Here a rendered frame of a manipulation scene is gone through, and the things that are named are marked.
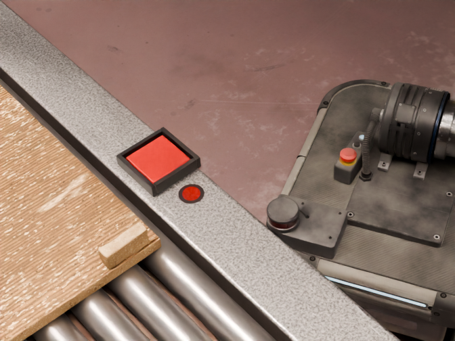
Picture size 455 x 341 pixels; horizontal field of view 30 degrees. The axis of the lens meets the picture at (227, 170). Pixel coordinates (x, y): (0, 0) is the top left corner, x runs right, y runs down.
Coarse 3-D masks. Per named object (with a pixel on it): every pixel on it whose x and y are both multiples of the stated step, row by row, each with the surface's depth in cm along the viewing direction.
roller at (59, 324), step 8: (56, 320) 92; (64, 320) 92; (48, 328) 91; (56, 328) 91; (64, 328) 91; (72, 328) 92; (40, 336) 92; (48, 336) 91; (56, 336) 91; (64, 336) 90; (72, 336) 91; (80, 336) 91
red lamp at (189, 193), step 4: (188, 188) 104; (192, 188) 104; (196, 188) 104; (184, 192) 104; (188, 192) 104; (192, 192) 104; (196, 192) 104; (184, 196) 104; (188, 196) 104; (192, 196) 103; (196, 196) 103
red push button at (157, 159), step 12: (156, 144) 108; (168, 144) 108; (132, 156) 107; (144, 156) 107; (156, 156) 107; (168, 156) 106; (180, 156) 106; (144, 168) 105; (156, 168) 105; (168, 168) 105; (156, 180) 104
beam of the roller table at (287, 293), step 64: (0, 0) 134; (0, 64) 123; (64, 64) 122; (64, 128) 114; (128, 128) 112; (128, 192) 106; (192, 256) 100; (256, 256) 97; (256, 320) 95; (320, 320) 91
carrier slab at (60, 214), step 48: (0, 96) 115; (0, 144) 109; (48, 144) 108; (0, 192) 103; (48, 192) 102; (96, 192) 102; (0, 240) 98; (48, 240) 97; (96, 240) 97; (0, 288) 93; (48, 288) 93; (96, 288) 94; (0, 336) 89
